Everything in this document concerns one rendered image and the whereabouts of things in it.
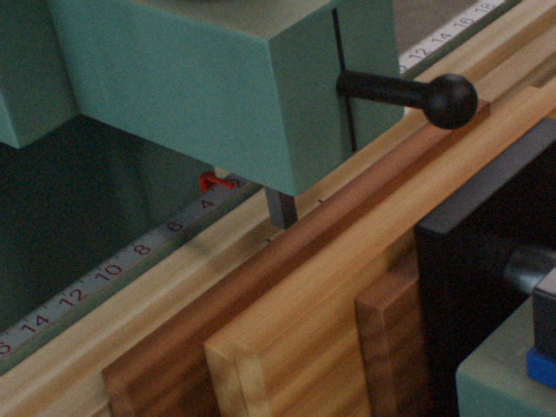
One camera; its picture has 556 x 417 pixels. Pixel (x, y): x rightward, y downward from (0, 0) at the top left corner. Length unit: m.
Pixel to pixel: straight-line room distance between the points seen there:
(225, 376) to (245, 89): 0.12
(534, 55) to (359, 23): 0.22
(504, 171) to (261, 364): 0.12
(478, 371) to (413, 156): 0.15
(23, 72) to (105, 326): 0.12
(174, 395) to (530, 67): 0.28
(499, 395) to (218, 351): 0.12
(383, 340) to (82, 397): 0.12
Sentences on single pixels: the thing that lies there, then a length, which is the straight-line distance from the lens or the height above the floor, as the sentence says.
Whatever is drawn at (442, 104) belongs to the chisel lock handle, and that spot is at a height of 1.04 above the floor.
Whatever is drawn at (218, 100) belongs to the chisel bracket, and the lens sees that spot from 0.45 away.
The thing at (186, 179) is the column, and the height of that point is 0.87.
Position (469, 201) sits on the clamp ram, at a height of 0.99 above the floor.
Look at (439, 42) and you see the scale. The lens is 0.64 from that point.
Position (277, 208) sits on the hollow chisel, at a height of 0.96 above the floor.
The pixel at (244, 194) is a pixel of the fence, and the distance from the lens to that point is 0.55.
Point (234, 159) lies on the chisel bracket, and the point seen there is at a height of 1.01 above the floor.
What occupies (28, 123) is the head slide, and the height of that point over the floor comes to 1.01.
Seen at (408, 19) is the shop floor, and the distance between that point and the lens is 2.87.
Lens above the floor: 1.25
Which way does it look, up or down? 34 degrees down
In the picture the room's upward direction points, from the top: 11 degrees counter-clockwise
